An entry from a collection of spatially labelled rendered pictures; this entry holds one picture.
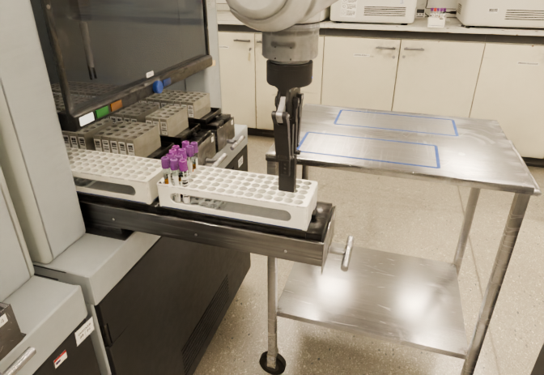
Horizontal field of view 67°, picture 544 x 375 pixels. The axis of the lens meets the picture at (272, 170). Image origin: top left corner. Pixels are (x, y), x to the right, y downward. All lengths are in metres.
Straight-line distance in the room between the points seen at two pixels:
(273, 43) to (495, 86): 2.54
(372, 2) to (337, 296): 2.06
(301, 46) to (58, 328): 0.60
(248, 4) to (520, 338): 1.67
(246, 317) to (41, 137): 1.15
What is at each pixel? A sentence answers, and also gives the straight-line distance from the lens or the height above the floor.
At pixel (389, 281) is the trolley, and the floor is 0.28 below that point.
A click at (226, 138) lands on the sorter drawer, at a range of 1.29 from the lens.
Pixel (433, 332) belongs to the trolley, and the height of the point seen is 0.28.
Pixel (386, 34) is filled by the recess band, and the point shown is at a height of 0.84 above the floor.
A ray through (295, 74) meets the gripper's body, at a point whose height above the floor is 1.09.
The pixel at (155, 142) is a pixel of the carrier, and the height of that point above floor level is 0.84.
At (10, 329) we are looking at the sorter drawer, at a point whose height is 0.77.
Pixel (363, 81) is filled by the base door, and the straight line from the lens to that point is 3.02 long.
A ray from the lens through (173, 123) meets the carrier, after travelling 1.14.
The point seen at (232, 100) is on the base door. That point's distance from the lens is 3.31.
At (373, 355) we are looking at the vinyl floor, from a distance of 1.63.
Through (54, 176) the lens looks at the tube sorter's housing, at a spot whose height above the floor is 0.89.
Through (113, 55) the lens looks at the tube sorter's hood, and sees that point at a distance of 0.93.
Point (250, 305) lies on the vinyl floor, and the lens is 1.76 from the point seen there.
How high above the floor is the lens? 1.23
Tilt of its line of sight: 26 degrees down
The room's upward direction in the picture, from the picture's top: straight up
